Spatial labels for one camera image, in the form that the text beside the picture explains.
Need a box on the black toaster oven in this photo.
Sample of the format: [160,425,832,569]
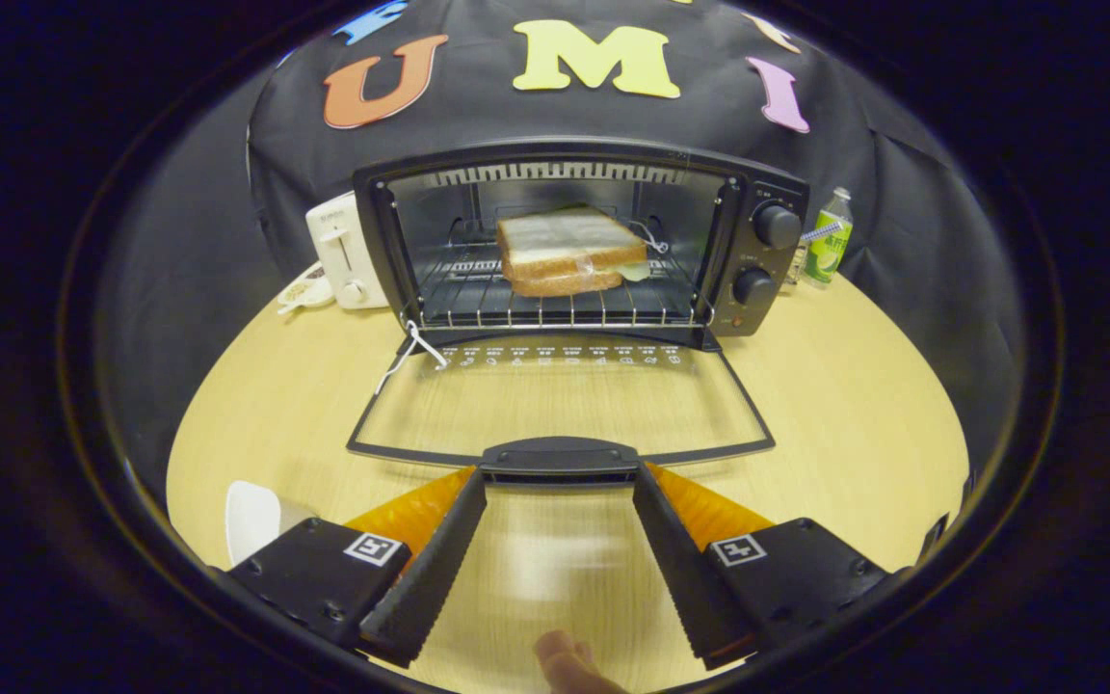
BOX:
[346,138,811,486]

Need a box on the bread sandwich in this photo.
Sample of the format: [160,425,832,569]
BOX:
[496,205,652,298]

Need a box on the small dish with spoon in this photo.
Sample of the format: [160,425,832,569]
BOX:
[276,262,336,316]

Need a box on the green label plastic bottle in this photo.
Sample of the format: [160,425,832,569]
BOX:
[803,187,855,285]

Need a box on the white pop-up toaster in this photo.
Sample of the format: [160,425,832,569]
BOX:
[305,191,390,310]

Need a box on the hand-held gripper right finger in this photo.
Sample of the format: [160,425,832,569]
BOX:
[632,463,893,671]

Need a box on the white string on rack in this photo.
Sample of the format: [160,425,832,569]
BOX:
[377,320,450,394]

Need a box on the white rectangular plate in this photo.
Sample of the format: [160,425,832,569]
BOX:
[225,480,315,570]

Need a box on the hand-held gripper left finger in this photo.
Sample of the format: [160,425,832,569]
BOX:
[227,467,489,669]

